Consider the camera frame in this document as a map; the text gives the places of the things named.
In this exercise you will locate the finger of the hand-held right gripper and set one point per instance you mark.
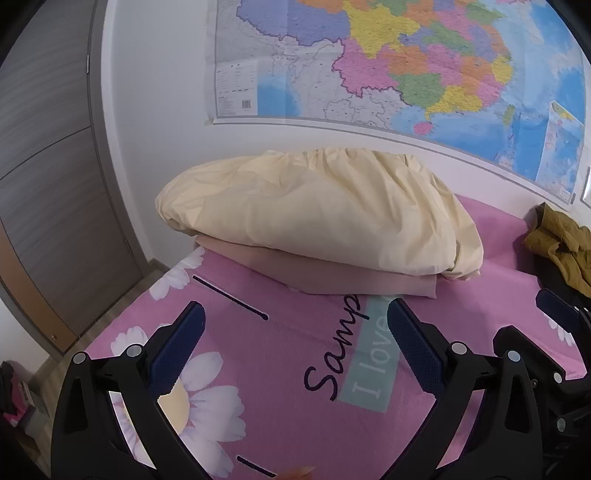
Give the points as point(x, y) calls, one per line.
point(526, 348)
point(558, 307)

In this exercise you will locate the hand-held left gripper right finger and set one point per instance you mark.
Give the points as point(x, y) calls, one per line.
point(413, 346)

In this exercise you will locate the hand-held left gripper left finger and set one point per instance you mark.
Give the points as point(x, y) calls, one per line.
point(178, 350)

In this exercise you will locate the cream garment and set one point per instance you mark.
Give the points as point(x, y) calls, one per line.
point(323, 207)

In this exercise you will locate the black garment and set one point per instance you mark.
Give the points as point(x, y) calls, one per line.
point(551, 272)

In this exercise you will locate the olive garment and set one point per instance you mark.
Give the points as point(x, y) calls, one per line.
point(563, 240)

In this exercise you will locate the pink flowered bed sheet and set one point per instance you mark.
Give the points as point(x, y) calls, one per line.
point(286, 360)

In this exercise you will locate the pink-beige garment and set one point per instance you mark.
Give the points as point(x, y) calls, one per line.
point(323, 274)

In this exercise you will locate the pink black bag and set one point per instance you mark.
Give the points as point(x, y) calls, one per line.
point(14, 392)

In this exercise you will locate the grey wooden wardrobe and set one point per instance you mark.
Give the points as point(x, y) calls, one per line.
point(55, 184)

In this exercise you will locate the white wall socket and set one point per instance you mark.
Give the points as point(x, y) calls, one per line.
point(587, 187)

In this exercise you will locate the colourful wall map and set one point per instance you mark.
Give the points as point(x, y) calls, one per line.
point(415, 69)

